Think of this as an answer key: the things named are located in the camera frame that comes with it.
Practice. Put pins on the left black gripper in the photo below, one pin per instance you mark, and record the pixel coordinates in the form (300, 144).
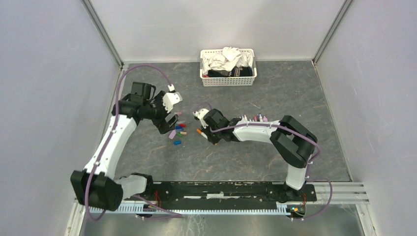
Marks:
(166, 126)

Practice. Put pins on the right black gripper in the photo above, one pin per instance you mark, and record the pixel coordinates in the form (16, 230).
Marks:
(214, 140)

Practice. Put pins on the pink highlighter cap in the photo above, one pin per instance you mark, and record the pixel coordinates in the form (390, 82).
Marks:
(172, 134)

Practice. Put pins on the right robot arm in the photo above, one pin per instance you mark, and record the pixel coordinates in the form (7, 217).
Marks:
(294, 142)

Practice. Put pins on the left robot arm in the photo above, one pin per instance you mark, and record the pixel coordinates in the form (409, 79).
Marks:
(95, 185)

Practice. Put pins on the orange tip white marker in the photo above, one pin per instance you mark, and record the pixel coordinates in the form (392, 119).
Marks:
(202, 133)

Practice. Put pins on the white plastic basket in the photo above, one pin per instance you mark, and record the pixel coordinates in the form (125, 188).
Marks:
(228, 81)

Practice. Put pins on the black printed cloth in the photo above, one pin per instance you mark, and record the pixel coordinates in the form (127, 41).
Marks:
(235, 72)

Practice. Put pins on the white crumpled cloth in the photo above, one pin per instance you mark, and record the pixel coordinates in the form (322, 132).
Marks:
(226, 59)

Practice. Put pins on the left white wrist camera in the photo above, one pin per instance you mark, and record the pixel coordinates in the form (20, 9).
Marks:
(170, 99)

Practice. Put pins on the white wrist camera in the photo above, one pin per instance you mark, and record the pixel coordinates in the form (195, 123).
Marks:
(170, 99)
(199, 116)

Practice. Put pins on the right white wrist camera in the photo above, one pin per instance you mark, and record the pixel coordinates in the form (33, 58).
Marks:
(199, 116)

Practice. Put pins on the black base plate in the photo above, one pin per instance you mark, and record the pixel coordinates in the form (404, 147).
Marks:
(226, 195)

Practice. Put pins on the white cable duct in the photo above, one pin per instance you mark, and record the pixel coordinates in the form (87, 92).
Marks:
(142, 208)

